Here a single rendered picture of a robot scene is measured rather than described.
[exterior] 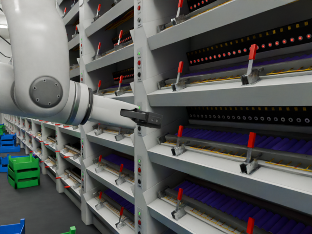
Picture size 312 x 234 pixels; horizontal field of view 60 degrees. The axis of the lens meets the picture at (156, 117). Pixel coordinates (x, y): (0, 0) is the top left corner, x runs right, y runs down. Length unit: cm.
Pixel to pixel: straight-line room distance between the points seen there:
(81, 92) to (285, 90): 38
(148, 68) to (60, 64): 58
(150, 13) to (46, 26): 62
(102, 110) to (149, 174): 52
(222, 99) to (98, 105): 31
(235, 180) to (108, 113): 34
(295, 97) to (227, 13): 26
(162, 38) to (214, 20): 23
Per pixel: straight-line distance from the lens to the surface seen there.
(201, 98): 74
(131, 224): 131
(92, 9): 171
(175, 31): 85
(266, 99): 60
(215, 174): 71
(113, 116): 52
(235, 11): 69
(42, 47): 43
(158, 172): 101
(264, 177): 63
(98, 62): 143
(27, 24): 45
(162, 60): 101
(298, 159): 64
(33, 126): 367
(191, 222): 86
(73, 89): 51
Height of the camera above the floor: 69
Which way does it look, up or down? 2 degrees down
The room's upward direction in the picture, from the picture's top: straight up
